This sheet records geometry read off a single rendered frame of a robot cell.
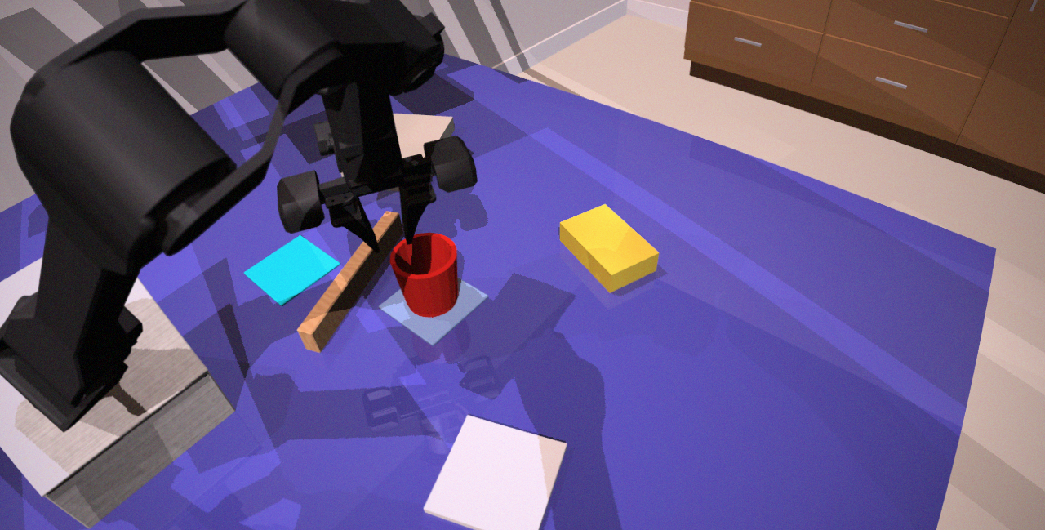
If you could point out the red cup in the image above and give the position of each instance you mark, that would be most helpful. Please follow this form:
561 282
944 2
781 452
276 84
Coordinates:
426 271

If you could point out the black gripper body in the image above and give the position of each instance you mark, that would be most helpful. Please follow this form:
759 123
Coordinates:
372 162

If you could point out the yellow rectangular block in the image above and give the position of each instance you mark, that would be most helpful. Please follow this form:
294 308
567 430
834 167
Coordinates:
614 253

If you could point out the white flat square pad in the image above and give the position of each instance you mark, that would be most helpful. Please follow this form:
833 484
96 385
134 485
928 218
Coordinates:
496 478

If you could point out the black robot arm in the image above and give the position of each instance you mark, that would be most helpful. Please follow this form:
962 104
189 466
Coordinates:
125 173

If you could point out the wooden rectangular bar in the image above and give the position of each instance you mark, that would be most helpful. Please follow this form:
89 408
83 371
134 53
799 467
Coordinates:
334 304

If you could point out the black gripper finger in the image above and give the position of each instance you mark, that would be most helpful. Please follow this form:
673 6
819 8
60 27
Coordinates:
412 208
359 224

